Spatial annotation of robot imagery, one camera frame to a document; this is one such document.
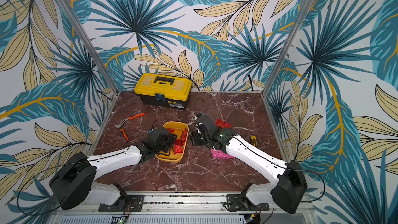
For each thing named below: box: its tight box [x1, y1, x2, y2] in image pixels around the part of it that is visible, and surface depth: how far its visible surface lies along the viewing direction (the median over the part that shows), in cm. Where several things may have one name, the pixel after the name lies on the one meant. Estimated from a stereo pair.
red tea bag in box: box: [167, 128, 188, 156], surface depth 91 cm
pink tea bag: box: [210, 148, 236, 160], surface depth 88 cm
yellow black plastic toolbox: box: [134, 73, 193, 110], surface depth 102 cm
